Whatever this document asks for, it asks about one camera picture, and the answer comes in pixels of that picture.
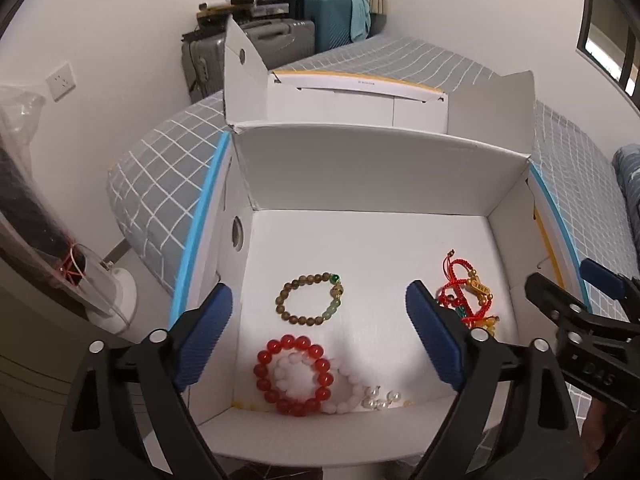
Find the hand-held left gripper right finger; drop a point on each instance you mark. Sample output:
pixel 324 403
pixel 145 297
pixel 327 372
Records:
pixel 435 340

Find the white cardboard box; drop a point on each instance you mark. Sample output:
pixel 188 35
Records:
pixel 360 240

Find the teal suitcase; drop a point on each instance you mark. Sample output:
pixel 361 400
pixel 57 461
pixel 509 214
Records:
pixel 325 20

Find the dark framed window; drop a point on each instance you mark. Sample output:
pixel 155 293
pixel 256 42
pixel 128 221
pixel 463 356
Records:
pixel 605 45

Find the dark grey suitcase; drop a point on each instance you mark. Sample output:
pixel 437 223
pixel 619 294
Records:
pixel 200 67

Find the grey checked bed sheet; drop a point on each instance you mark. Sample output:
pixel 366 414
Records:
pixel 160 175

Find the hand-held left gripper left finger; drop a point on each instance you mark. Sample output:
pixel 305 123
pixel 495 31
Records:
pixel 202 340

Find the teal cloth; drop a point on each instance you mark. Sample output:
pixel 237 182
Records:
pixel 360 17

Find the white wall socket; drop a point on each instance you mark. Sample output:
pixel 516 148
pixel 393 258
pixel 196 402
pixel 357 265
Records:
pixel 61 81

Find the stack of dark boxes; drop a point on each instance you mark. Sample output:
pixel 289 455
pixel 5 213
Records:
pixel 242 0

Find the plastic-covered standing fan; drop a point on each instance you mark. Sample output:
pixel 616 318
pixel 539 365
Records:
pixel 30 200

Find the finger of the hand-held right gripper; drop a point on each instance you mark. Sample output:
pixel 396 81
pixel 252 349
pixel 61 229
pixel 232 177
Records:
pixel 602 275
pixel 552 297

